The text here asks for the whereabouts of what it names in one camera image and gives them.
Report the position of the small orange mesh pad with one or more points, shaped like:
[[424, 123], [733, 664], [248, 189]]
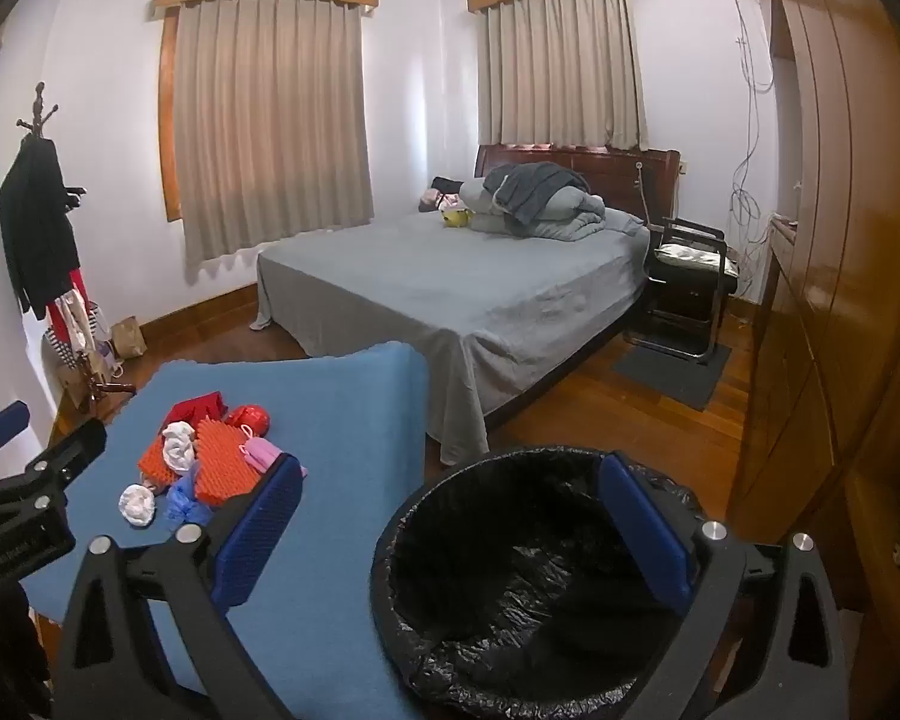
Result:
[[154, 463]]

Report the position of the grey pillow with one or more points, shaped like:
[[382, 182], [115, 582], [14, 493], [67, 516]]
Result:
[[622, 221]]

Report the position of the blue table cloth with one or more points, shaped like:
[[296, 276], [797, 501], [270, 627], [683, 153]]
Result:
[[330, 405]]

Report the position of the brown wooden wardrobe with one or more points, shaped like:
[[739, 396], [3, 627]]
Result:
[[817, 240]]

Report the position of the pink face mask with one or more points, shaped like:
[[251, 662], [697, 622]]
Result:
[[259, 454]]

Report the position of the chair seat cushion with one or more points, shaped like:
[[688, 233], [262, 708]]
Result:
[[690, 262]]

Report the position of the white tissue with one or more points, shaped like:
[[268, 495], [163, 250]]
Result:
[[178, 444], [136, 504]]

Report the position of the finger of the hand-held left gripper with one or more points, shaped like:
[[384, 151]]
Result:
[[0, 427], [71, 450]]

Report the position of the black bin with black liner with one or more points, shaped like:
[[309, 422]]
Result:
[[510, 540]]

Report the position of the grey duvet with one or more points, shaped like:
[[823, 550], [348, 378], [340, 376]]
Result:
[[562, 221]]

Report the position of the black metal chair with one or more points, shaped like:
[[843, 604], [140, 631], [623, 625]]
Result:
[[709, 300]]

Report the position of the brown paper bag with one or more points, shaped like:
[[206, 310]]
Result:
[[127, 337]]

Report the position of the narrow beige curtain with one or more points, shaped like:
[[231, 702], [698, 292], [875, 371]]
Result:
[[562, 67]]

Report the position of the dark wooden bed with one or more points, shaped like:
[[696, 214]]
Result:
[[615, 169]]

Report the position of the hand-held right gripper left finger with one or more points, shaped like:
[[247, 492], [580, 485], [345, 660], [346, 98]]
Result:
[[259, 532]]

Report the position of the dark grey floor mat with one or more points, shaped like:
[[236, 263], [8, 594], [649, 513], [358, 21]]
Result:
[[671, 379]]

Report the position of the pink soft item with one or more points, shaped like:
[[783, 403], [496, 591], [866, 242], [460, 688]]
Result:
[[435, 201]]

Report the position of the striped bag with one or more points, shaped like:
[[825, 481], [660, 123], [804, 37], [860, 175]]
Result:
[[71, 364]]

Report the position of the red and white hanging clothes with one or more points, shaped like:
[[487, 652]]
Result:
[[71, 315]]

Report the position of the blue plastic bag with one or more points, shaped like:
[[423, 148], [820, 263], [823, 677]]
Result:
[[184, 499]]

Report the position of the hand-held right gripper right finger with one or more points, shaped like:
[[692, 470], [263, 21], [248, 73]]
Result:
[[645, 532]]

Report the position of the large orange mesh pad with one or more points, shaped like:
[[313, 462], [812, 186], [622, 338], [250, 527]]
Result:
[[221, 465]]

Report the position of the wooden coat rack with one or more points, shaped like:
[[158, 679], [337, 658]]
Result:
[[39, 109]]

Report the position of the red box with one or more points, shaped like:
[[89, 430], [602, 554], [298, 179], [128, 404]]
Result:
[[191, 411]]

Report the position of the yellow toy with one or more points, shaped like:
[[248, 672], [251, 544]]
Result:
[[456, 217]]

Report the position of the wooden window frame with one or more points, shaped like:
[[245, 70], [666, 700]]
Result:
[[169, 112]]

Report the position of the wide beige curtain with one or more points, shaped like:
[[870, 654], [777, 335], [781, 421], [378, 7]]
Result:
[[270, 127]]

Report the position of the red round ball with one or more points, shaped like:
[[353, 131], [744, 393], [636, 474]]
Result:
[[249, 420]]

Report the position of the grey bedsheet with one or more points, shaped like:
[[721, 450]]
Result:
[[457, 292]]

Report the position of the dark grey blanket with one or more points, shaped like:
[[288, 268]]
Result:
[[540, 184]]

